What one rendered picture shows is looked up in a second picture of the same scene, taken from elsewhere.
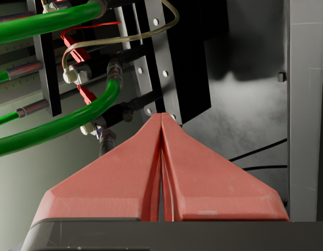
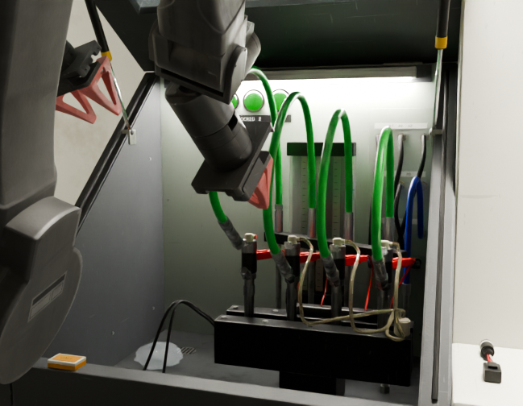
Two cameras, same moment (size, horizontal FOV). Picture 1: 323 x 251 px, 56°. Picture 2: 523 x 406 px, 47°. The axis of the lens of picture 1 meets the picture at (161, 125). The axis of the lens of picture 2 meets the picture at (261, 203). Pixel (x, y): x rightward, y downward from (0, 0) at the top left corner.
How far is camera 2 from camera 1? 0.64 m
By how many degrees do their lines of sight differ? 30
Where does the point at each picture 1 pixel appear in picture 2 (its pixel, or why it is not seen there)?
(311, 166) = (145, 379)
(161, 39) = (294, 325)
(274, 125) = not seen: outside the picture
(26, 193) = not seen: hidden behind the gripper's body
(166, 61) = (275, 324)
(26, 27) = (320, 201)
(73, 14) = (321, 229)
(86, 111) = (269, 216)
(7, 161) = not seen: hidden behind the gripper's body
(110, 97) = (271, 235)
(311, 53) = (242, 391)
